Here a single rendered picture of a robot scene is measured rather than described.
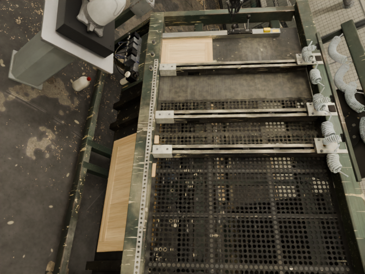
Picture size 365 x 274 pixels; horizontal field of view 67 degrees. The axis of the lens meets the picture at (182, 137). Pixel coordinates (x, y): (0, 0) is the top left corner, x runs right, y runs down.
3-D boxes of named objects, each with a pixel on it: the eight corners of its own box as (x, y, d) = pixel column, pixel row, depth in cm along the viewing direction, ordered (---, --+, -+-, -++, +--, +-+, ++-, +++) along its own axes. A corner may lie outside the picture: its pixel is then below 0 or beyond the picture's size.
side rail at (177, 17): (165, 22, 248) (164, 11, 238) (290, 16, 239) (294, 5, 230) (165, 26, 245) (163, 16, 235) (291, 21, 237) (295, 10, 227)
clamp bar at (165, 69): (161, 68, 215) (156, 44, 194) (317, 63, 206) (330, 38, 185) (160, 78, 210) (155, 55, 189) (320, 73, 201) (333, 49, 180)
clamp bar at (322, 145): (155, 147, 183) (148, 129, 162) (339, 145, 174) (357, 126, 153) (153, 160, 179) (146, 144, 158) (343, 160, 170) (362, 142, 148)
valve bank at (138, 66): (116, 35, 231) (136, 21, 218) (128, 45, 241) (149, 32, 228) (107, 82, 208) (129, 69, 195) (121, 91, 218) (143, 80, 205)
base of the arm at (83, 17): (74, 23, 161) (80, 18, 158) (82, -2, 171) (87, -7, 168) (100, 42, 173) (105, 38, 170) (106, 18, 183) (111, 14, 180)
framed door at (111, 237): (115, 142, 242) (114, 141, 240) (163, 124, 212) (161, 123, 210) (99, 252, 200) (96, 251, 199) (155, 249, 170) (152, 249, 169)
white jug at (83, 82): (73, 79, 253) (86, 70, 242) (82, 85, 260) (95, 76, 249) (70, 88, 248) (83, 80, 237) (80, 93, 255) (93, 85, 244)
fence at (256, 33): (163, 36, 231) (162, 32, 228) (278, 32, 224) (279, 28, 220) (162, 41, 229) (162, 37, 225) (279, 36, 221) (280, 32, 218)
